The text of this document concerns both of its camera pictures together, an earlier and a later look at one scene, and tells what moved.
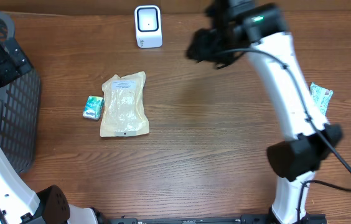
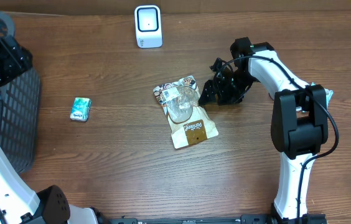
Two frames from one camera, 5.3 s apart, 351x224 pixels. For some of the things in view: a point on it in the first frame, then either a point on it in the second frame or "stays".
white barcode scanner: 148,25 stays
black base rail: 244,219 stays
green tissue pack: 93,107 -> 81,109
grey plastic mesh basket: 16,112 stays
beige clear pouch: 123,112 -> 188,122
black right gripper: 196,49 -> 211,86
